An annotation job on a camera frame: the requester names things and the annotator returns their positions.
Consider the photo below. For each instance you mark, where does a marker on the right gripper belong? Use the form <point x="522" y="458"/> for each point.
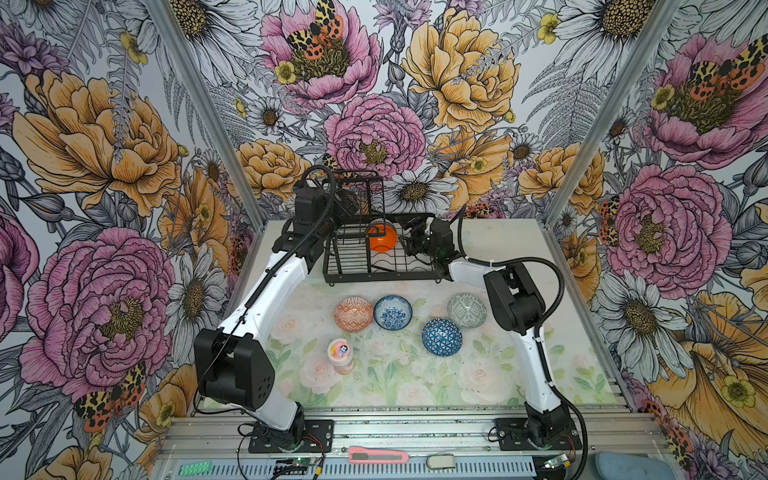
<point x="411" y="248"/>

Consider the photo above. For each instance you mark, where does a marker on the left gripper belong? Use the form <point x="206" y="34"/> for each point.
<point x="352" y="203"/>

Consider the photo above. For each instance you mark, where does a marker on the orange plastic bowl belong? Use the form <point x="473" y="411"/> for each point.
<point x="382" y="237"/>

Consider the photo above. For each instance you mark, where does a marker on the black wire dish rack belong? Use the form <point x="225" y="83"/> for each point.
<point x="347" y="257"/>

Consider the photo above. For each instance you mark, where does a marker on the blue floral ceramic bowl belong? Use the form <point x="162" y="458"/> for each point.
<point x="393" y="312"/>

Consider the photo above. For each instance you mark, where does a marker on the orange patterned ceramic bowl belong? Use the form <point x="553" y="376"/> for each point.
<point x="354" y="314"/>

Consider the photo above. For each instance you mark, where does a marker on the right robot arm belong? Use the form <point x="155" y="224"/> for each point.
<point x="517" y="306"/>

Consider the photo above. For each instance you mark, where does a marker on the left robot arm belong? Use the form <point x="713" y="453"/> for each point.
<point x="231" y="360"/>

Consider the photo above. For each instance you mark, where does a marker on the green patterned ceramic bowl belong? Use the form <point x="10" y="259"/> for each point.
<point x="467" y="310"/>

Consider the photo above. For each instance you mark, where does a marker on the dark blue patterned bowl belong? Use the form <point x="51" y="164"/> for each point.
<point x="442" y="337"/>

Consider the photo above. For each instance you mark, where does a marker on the pink lidded small jar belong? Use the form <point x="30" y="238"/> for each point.
<point x="340" y="355"/>

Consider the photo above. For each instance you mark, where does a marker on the grey oval object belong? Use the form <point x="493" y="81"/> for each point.
<point x="441" y="462"/>

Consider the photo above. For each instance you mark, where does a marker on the pink utility knife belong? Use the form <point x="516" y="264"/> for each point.
<point x="369" y="456"/>

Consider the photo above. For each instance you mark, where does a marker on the blue cloth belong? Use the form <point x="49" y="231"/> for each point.
<point x="618" y="466"/>

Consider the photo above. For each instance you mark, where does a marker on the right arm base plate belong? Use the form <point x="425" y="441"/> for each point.
<point x="514" y="434"/>

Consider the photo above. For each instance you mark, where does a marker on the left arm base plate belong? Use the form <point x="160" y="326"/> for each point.
<point x="307" y="436"/>

